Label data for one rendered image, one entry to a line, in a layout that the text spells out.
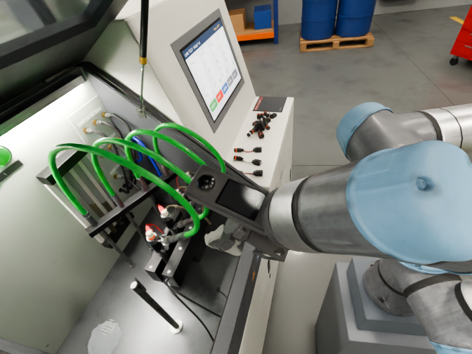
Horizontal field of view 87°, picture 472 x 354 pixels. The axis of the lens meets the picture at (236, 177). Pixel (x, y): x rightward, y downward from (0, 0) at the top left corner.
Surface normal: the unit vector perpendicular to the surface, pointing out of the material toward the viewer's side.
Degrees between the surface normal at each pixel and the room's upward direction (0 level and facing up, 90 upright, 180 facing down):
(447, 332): 56
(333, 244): 96
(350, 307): 0
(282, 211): 60
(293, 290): 0
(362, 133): 42
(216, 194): 20
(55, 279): 90
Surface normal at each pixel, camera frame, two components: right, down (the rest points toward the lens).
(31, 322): 0.95, 0.11
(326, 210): -0.90, 0.02
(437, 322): -0.93, -0.18
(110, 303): -0.13, -0.71
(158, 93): -0.29, 0.70
